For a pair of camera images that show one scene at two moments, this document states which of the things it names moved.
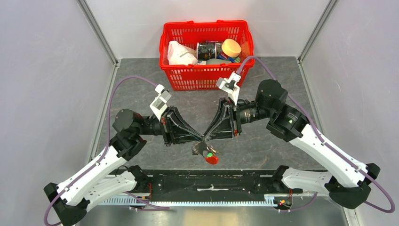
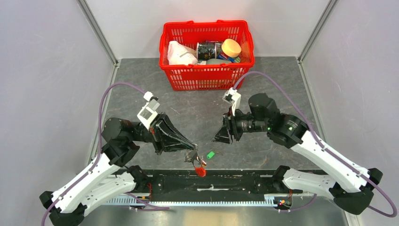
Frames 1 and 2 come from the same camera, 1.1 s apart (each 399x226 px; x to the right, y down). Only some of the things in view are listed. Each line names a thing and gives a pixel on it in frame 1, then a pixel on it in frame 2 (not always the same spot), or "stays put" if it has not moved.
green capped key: [211, 154] stays put
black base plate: [209, 185] stays put
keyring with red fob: [212, 160] → [198, 163]
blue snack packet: [233, 60] stays put
